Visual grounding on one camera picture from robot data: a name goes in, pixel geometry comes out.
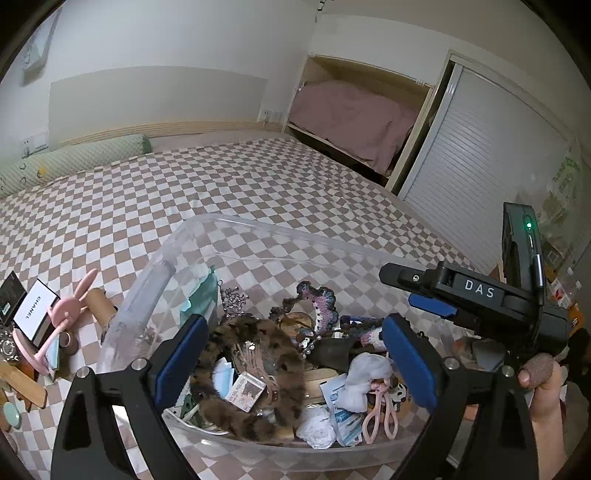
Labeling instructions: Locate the cardboard tube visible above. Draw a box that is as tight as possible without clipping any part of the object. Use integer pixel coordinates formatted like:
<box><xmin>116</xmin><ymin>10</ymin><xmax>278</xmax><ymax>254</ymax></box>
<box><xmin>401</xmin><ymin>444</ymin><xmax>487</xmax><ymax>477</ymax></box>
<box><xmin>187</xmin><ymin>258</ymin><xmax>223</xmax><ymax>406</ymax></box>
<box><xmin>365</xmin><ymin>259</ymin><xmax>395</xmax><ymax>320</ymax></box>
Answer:
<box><xmin>87</xmin><ymin>288</ymin><xmax>119</xmax><ymax>345</ymax></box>

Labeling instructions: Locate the panda printed item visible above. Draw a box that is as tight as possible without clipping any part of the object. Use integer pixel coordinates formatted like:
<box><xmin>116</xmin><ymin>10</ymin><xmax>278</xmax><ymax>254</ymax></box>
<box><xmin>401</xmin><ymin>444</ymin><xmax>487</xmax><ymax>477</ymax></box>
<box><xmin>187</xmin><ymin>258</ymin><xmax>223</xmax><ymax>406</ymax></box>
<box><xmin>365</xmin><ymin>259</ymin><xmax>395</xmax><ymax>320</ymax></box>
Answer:
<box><xmin>390</xmin><ymin>383</ymin><xmax>413</xmax><ymax>408</ymax></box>

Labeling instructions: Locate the teal round mirror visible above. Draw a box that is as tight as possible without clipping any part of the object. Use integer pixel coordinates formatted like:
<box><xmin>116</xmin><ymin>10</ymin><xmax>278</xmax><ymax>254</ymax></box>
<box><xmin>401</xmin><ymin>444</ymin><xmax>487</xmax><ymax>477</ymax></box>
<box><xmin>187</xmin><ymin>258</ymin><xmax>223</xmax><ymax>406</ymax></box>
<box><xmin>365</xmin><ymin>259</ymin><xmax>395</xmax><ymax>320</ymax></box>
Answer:
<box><xmin>0</xmin><ymin>401</ymin><xmax>25</xmax><ymax>433</ymax></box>

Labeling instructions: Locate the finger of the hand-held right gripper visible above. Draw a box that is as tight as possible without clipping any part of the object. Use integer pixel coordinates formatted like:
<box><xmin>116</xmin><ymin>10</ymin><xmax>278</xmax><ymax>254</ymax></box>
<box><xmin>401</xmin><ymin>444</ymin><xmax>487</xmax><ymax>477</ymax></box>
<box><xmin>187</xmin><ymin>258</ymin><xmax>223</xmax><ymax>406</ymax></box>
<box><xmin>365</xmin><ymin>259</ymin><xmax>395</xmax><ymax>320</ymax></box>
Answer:
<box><xmin>408</xmin><ymin>294</ymin><xmax>459</xmax><ymax>319</ymax></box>
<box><xmin>379</xmin><ymin>262</ymin><xmax>444</xmax><ymax>292</ymax></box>

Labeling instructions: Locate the pink rabbit handheld fan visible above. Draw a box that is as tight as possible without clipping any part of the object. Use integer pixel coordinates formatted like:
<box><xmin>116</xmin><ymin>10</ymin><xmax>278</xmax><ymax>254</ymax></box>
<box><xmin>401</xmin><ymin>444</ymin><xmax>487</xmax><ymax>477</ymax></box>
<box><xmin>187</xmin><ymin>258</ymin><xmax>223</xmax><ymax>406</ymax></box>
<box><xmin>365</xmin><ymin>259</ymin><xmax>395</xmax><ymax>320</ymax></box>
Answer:
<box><xmin>13</xmin><ymin>268</ymin><xmax>99</xmax><ymax>376</ymax></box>

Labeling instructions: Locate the small printed box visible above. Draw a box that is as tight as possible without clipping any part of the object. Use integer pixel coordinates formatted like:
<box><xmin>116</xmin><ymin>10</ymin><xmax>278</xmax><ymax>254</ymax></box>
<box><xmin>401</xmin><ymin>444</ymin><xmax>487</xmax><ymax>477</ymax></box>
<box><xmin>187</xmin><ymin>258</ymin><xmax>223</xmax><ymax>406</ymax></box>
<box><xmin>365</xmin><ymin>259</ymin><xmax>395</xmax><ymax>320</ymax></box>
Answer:
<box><xmin>226</xmin><ymin>374</ymin><xmax>267</xmax><ymax>412</ymax></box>

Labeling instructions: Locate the round wooden compact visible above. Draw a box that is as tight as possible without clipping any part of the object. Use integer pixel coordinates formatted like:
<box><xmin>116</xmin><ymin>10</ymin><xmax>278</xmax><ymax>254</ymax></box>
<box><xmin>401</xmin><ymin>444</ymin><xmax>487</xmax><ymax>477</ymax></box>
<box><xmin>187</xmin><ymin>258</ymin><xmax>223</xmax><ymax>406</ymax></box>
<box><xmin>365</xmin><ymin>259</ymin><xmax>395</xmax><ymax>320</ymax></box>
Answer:
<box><xmin>281</xmin><ymin>311</ymin><xmax>317</xmax><ymax>339</ymax></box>

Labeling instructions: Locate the pink blanket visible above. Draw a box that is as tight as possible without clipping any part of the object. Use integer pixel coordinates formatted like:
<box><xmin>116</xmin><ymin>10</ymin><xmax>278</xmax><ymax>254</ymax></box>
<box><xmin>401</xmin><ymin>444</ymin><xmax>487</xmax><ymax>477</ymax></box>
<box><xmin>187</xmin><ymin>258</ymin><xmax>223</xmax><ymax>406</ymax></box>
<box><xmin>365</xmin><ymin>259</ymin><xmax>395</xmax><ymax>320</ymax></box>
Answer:
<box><xmin>287</xmin><ymin>79</ymin><xmax>419</xmax><ymax>172</ymax></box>

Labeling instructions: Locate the light blue sachet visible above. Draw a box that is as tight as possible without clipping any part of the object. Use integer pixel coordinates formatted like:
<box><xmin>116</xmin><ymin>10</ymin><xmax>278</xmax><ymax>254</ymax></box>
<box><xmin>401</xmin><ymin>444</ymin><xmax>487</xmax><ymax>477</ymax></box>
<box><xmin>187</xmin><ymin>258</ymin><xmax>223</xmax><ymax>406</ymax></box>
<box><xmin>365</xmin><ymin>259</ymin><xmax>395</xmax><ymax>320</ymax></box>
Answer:
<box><xmin>211</xmin><ymin>357</ymin><xmax>237</xmax><ymax>400</ymax></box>

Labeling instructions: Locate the white slatted sliding door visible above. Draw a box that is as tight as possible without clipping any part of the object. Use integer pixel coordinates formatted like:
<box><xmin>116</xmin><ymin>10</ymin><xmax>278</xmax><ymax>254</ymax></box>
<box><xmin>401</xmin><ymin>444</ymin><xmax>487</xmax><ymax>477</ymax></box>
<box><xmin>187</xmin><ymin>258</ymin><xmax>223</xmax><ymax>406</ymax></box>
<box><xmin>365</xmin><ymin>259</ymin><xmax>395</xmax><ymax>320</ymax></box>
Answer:
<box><xmin>397</xmin><ymin>62</ymin><xmax>572</xmax><ymax>274</ymax></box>

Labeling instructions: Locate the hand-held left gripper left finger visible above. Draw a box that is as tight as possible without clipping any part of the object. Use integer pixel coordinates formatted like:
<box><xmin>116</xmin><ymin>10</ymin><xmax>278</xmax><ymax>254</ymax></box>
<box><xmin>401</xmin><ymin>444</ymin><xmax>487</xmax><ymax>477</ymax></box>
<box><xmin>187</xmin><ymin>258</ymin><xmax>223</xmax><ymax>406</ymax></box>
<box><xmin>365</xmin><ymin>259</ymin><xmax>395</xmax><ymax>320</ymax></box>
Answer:
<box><xmin>50</xmin><ymin>315</ymin><xmax>209</xmax><ymax>480</ymax></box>

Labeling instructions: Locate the white air conditioner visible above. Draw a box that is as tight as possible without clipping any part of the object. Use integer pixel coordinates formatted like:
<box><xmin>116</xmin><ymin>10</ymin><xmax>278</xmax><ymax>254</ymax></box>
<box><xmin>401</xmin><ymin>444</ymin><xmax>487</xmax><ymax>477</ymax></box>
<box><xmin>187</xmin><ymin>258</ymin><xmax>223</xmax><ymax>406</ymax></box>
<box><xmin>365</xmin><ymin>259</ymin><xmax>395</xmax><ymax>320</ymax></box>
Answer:
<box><xmin>20</xmin><ymin>9</ymin><xmax>62</xmax><ymax>85</ymax></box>

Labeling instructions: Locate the white headboard panel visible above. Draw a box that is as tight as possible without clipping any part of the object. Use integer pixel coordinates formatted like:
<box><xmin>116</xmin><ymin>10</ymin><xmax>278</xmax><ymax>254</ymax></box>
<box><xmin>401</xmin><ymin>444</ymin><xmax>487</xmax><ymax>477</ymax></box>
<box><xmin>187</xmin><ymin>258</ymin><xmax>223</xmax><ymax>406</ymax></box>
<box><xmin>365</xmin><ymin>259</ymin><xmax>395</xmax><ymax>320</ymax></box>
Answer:
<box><xmin>48</xmin><ymin>66</ymin><xmax>270</xmax><ymax>145</ymax></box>

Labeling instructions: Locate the clear plastic container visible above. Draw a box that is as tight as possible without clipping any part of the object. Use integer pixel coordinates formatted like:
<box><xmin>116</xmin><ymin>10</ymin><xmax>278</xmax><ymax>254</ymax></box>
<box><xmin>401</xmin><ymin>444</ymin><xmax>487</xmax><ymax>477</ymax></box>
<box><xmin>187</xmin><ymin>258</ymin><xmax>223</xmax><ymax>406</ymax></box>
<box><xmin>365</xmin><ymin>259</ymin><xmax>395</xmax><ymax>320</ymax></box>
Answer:
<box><xmin>96</xmin><ymin>214</ymin><xmax>468</xmax><ymax>468</ymax></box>

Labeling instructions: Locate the purple crocheted hair clip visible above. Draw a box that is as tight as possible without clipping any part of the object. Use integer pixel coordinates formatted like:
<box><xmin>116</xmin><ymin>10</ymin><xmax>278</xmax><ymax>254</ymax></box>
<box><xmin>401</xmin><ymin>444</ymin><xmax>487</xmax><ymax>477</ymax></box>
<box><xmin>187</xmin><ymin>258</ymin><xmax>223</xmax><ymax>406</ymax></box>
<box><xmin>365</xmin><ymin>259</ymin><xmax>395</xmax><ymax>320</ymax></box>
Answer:
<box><xmin>270</xmin><ymin>281</ymin><xmax>341</xmax><ymax>334</ymax></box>

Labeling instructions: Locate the person's right hand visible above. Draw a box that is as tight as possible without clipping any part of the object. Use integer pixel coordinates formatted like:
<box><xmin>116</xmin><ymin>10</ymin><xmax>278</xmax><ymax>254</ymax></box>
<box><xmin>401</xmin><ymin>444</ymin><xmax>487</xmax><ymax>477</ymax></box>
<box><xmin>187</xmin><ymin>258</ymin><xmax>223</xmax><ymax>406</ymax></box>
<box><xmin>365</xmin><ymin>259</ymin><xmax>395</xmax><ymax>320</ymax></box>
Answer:
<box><xmin>517</xmin><ymin>353</ymin><xmax>568</xmax><ymax>480</ymax></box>

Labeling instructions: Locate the wooden comb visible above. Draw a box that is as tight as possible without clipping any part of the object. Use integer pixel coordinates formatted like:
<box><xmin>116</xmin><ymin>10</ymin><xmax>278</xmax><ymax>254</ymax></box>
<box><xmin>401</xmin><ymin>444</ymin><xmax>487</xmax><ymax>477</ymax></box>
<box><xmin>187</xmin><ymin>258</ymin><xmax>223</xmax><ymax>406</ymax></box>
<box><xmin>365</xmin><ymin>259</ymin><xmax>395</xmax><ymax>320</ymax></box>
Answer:
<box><xmin>0</xmin><ymin>360</ymin><xmax>49</xmax><ymax>409</ymax></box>

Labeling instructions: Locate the green bolster pillow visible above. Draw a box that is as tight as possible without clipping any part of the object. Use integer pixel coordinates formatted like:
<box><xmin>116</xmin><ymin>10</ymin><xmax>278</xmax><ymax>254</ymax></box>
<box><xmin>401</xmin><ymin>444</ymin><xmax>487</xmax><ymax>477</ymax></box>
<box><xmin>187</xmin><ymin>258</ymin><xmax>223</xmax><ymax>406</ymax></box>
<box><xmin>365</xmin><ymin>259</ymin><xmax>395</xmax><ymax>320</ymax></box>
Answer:
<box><xmin>0</xmin><ymin>134</ymin><xmax>153</xmax><ymax>198</ymax></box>

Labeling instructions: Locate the checkered bed sheet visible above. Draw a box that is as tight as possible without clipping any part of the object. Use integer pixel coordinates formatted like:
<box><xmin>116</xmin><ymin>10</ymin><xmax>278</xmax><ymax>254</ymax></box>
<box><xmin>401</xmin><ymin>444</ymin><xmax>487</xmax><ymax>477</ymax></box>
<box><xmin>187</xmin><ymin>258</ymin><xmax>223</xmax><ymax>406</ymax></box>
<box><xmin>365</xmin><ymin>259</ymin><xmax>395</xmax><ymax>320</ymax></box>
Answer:
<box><xmin>0</xmin><ymin>134</ymin><xmax>479</xmax><ymax>480</ymax></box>

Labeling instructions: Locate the blue white packet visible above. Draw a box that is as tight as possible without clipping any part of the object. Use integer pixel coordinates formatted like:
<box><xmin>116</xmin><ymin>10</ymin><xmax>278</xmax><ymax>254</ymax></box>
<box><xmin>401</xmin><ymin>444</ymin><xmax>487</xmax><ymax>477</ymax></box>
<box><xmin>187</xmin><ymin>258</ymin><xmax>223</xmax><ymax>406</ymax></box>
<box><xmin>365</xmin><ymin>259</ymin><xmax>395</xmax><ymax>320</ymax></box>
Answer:
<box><xmin>320</xmin><ymin>374</ymin><xmax>366</xmax><ymax>448</ymax></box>

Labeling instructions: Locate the brown furry headband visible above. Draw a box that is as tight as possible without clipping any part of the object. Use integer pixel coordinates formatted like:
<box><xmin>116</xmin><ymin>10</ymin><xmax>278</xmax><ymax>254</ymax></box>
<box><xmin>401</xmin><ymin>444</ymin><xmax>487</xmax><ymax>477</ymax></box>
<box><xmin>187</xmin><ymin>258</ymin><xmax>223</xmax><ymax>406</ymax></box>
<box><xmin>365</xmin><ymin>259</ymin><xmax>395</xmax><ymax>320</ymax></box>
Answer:
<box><xmin>190</xmin><ymin>316</ymin><xmax>308</xmax><ymax>442</ymax></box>

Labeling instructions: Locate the pink eyelash curler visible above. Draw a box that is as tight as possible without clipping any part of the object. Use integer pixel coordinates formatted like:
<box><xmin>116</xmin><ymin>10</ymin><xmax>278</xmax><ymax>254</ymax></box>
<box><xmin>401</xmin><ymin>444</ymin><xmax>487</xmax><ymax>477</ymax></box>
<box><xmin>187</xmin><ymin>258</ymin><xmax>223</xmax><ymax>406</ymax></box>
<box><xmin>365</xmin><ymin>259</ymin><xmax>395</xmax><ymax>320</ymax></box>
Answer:
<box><xmin>361</xmin><ymin>380</ymin><xmax>400</xmax><ymax>446</ymax></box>

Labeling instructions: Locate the wall poster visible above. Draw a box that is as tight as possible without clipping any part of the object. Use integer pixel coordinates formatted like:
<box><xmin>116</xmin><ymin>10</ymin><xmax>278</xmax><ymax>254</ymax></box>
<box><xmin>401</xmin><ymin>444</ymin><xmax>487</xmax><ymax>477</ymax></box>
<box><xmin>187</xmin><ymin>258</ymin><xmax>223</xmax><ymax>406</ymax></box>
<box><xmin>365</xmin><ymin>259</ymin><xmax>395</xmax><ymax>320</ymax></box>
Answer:
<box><xmin>537</xmin><ymin>142</ymin><xmax>586</xmax><ymax>269</ymax></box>

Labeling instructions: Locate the green face mask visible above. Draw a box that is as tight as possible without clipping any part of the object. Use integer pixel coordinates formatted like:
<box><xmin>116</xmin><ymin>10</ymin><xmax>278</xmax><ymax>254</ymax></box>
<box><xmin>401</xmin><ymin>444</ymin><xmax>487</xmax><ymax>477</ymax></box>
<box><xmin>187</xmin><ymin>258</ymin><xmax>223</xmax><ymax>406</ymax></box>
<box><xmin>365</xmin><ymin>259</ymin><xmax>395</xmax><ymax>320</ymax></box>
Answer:
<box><xmin>178</xmin><ymin>270</ymin><xmax>221</xmax><ymax>325</ymax></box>

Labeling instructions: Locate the wooden headboard ledge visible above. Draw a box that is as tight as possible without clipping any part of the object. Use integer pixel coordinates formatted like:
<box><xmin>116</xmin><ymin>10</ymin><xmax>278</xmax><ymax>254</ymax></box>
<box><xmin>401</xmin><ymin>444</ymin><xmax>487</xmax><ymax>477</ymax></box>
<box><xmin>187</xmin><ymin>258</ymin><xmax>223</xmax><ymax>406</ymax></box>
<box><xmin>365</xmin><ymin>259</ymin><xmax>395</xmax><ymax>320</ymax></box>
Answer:
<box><xmin>62</xmin><ymin>120</ymin><xmax>284</xmax><ymax>147</ymax></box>

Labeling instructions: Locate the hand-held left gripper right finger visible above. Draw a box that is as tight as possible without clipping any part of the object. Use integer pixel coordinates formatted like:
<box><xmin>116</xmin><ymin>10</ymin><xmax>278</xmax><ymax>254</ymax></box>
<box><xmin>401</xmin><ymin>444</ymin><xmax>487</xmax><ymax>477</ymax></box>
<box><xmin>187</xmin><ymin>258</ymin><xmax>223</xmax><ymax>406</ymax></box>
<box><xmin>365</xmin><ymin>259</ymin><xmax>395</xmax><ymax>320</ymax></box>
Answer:
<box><xmin>382</xmin><ymin>314</ymin><xmax>540</xmax><ymax>480</ymax></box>

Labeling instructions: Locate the silver beaded chain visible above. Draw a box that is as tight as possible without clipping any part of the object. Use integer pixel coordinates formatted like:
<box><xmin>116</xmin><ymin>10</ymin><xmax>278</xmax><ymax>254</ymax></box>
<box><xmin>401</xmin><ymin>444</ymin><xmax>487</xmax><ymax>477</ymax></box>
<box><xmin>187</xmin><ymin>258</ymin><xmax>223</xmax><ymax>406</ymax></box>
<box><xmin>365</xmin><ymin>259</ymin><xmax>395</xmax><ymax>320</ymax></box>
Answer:
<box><xmin>219</xmin><ymin>286</ymin><xmax>251</xmax><ymax>320</ymax></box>

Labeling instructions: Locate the wooden wall alcove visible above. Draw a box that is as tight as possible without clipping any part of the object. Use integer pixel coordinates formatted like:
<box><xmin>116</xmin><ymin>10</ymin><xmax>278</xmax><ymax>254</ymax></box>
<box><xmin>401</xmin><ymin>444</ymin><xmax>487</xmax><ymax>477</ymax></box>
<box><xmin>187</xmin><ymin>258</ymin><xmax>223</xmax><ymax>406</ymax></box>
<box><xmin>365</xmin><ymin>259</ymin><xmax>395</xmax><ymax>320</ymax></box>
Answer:
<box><xmin>283</xmin><ymin>54</ymin><xmax>437</xmax><ymax>195</ymax></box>

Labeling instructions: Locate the blue pink crocheted hair clip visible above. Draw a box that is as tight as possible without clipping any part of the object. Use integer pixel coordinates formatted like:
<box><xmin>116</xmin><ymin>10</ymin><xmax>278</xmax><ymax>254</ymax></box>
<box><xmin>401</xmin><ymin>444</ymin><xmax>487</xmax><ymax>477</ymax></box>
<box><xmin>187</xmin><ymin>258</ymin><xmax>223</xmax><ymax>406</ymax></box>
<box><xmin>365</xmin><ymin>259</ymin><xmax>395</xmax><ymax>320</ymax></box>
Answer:
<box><xmin>339</xmin><ymin>316</ymin><xmax>389</xmax><ymax>348</ymax></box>

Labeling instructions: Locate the white box with black trim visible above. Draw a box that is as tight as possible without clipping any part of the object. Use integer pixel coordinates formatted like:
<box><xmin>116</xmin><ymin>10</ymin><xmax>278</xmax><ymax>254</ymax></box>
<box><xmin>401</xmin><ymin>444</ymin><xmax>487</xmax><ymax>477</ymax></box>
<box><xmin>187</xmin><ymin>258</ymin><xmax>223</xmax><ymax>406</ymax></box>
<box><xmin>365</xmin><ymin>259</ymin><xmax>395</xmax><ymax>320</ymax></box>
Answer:
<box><xmin>11</xmin><ymin>279</ymin><xmax>60</xmax><ymax>345</ymax></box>

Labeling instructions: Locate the white crumpled tissue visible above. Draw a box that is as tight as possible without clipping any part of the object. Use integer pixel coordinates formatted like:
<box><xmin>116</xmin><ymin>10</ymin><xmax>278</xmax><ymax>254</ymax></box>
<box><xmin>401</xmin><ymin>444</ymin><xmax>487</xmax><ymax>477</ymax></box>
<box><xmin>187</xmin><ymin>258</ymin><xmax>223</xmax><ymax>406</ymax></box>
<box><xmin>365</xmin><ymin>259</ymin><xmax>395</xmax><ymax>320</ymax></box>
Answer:
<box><xmin>295</xmin><ymin>406</ymin><xmax>338</xmax><ymax>450</ymax></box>

